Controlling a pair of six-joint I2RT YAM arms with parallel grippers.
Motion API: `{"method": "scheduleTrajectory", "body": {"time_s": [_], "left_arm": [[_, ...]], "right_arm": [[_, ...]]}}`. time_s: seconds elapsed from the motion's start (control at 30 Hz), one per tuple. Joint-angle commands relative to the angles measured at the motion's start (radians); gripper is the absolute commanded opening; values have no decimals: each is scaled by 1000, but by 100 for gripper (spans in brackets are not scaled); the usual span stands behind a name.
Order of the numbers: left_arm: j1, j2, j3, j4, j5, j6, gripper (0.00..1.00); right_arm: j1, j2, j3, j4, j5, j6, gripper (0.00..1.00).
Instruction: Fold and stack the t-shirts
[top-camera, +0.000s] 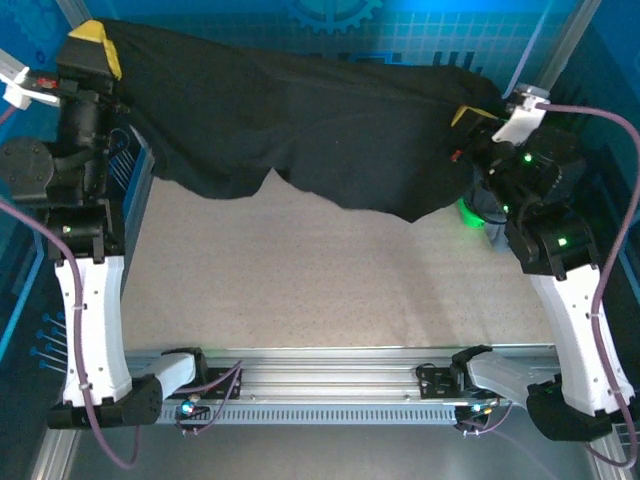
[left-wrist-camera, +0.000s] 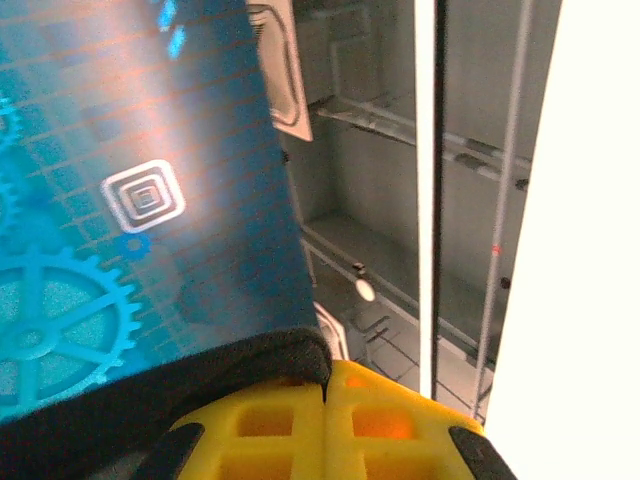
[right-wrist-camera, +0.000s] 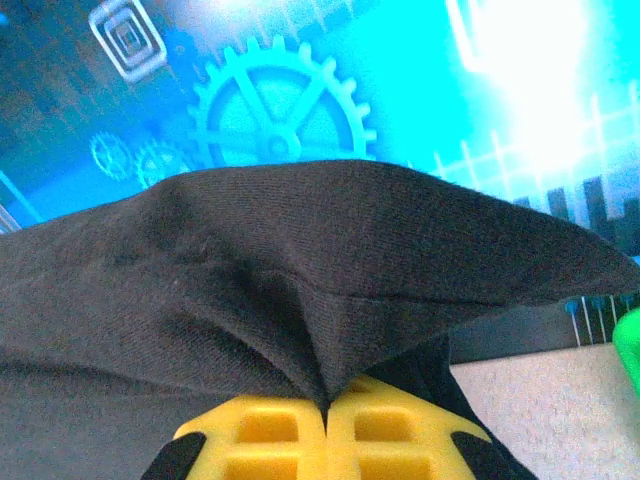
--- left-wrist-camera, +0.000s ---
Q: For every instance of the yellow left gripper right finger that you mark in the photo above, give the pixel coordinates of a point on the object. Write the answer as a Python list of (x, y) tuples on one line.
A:
[(400, 440)]

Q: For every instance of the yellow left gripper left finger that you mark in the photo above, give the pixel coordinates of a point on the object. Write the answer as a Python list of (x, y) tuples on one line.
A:
[(260, 440)]

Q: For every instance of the thin grey pole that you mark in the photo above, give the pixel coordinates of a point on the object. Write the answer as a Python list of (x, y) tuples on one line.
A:
[(502, 200)]

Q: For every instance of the grey shelving rack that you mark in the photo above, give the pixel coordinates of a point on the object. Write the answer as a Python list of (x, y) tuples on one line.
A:
[(365, 165)]

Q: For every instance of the blue gear-print side panel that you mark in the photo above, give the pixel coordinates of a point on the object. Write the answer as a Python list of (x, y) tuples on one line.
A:
[(150, 125)]

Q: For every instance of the white printed panel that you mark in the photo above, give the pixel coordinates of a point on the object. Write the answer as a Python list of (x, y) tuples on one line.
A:
[(287, 75)]

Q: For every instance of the white vertical post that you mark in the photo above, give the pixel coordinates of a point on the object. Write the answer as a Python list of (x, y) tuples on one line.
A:
[(425, 200)]

